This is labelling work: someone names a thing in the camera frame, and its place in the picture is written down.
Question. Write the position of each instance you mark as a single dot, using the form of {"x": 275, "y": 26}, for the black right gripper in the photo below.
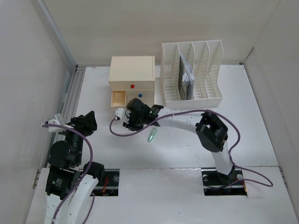
{"x": 129, "y": 125}

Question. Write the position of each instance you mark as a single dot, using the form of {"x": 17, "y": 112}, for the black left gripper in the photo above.
{"x": 86, "y": 123}

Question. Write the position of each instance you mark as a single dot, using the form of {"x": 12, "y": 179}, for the green highlighter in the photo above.
{"x": 152, "y": 134}

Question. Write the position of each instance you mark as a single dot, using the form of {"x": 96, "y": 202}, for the cream drawer cabinet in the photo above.
{"x": 128, "y": 70}

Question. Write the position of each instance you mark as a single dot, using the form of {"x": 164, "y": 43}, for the Canon guide booklet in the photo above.
{"x": 186, "y": 79}

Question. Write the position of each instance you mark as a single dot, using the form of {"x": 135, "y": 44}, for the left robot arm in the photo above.
{"x": 69, "y": 192}

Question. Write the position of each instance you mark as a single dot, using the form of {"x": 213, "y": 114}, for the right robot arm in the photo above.
{"x": 211, "y": 131}

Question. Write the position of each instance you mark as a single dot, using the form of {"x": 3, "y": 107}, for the white four-slot file organizer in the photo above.
{"x": 205, "y": 59}

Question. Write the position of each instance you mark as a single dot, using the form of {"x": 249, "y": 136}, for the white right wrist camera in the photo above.
{"x": 120, "y": 114}

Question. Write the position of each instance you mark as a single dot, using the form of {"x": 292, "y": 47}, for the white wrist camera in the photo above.
{"x": 120, "y": 114}
{"x": 54, "y": 120}

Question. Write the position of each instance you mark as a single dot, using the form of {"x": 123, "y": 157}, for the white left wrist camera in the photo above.
{"x": 54, "y": 120}

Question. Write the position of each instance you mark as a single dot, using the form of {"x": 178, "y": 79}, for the aluminium frame rail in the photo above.
{"x": 73, "y": 79}

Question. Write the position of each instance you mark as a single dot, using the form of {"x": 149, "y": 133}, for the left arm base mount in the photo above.
{"x": 107, "y": 182}

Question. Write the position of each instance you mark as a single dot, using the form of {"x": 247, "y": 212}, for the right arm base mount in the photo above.
{"x": 217, "y": 184}

